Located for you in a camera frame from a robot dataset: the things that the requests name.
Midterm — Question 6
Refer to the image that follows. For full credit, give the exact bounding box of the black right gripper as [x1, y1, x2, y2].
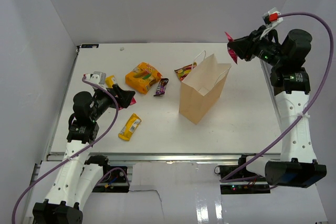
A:
[228, 25, 286, 67]

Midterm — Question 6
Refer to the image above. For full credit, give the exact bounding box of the red vitamin candy packet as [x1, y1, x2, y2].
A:
[225, 32, 238, 64]

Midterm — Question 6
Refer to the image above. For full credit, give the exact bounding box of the colourful fruit gummy bag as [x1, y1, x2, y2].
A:
[174, 62, 197, 81]

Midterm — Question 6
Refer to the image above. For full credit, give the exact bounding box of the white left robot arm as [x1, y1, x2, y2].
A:
[33, 84, 135, 223]

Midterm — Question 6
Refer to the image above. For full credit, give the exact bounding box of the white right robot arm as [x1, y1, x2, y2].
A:
[227, 26, 327, 188]

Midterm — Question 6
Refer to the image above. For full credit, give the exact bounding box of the large orange gummy bag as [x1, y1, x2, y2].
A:
[125, 62, 162, 94]

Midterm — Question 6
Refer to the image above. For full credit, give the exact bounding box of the brown paper bag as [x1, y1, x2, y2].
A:
[179, 54, 232, 124]

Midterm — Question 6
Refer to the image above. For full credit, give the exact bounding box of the pink red candy packet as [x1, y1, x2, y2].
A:
[118, 98, 137, 110]

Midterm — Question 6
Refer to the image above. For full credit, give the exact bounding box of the small yellow snack packet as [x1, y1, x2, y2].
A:
[105, 75, 118, 88]

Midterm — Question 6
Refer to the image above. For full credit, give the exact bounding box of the yellow snack bar wrapper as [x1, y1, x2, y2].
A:
[118, 113, 142, 141]

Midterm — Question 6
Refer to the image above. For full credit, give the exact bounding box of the purple chocolate bar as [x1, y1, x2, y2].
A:
[153, 78, 169, 97]

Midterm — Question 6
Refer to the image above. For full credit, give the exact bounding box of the blue label sticker left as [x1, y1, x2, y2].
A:
[80, 44, 99, 49]

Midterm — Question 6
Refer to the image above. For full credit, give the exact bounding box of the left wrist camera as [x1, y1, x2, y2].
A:
[83, 71, 106, 86]

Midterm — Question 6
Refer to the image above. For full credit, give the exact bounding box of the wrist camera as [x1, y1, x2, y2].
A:
[262, 7, 283, 28]
[83, 71, 106, 86]

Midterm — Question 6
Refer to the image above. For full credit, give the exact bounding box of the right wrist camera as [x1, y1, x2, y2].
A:
[262, 7, 283, 28]

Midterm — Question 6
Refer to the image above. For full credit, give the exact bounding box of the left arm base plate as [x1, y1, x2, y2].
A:
[92, 166, 129, 193]

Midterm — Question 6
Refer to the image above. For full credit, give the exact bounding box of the aluminium table frame rail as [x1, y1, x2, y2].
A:
[46, 153, 281, 162]

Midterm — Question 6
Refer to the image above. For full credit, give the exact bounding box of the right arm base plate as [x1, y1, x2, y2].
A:
[220, 170, 271, 195]

